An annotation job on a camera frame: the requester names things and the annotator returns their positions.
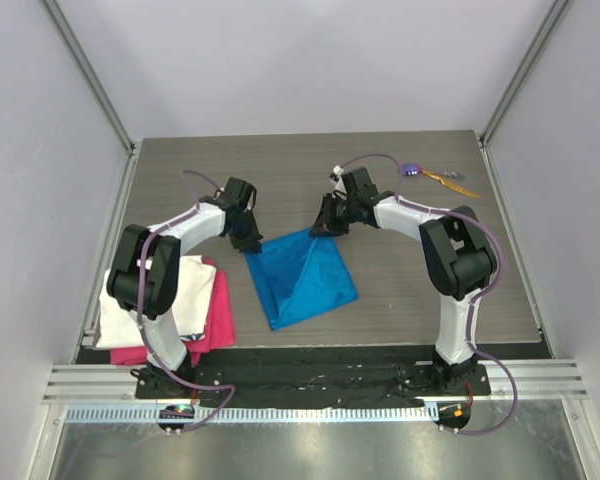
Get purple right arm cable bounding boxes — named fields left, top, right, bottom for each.
left=331, top=153, right=519, bottom=436

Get aluminium corner post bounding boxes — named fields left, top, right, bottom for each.
left=478, top=0, right=573, bottom=149
left=39, top=0, right=135, bottom=154

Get left aluminium corner post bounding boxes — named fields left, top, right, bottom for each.
left=39, top=0, right=135, bottom=154

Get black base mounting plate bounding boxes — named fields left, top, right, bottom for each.
left=132, top=362, right=491, bottom=408

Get white folded cloth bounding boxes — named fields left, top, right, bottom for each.
left=95, top=256, right=217, bottom=349

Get iridescent purple spoon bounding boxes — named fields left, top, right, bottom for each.
left=400, top=163, right=422, bottom=177

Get aluminium front frame rail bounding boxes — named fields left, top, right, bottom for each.
left=43, top=360, right=587, bottom=409

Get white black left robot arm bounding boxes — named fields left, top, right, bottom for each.
left=106, top=177, right=263, bottom=399

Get right aluminium corner post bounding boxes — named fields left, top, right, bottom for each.
left=478, top=0, right=573, bottom=149

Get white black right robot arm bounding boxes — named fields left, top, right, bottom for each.
left=309, top=166, right=498, bottom=395

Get slotted white cable duct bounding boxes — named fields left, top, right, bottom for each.
left=65, top=402, right=439, bottom=424

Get blue cloth napkin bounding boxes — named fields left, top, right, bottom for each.
left=245, top=229, right=359, bottom=331

